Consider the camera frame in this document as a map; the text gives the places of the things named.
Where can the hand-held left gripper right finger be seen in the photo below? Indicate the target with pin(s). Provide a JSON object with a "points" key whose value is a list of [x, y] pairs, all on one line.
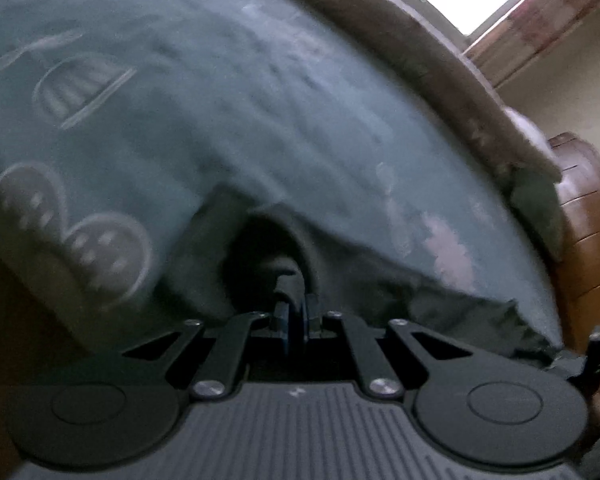
{"points": [[312, 320]]}

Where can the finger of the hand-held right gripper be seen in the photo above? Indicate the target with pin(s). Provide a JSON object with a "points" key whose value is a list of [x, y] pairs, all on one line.
{"points": [[597, 350]]}

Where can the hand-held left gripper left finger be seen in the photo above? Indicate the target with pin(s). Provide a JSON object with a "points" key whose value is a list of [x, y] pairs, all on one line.
{"points": [[286, 325]]}

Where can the dark green pants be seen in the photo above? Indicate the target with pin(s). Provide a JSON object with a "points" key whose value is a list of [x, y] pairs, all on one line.
{"points": [[430, 320]]}

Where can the wooden bed headboard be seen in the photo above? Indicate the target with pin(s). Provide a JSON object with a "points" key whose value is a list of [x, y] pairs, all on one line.
{"points": [[590, 240]]}

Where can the green pillow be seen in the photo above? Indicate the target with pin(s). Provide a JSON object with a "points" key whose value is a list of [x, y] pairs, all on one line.
{"points": [[540, 210]]}

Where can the teal floral bed sheet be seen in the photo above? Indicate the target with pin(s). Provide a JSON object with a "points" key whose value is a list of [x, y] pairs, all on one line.
{"points": [[230, 110]]}

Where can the white fluffy blanket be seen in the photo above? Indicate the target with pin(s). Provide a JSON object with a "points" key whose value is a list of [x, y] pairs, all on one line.
{"points": [[530, 135]]}

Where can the beige folded quilt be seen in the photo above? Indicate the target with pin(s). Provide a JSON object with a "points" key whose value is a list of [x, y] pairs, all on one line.
{"points": [[405, 50]]}

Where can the pink checked curtain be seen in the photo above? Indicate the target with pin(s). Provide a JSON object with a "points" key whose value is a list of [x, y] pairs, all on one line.
{"points": [[540, 25]]}

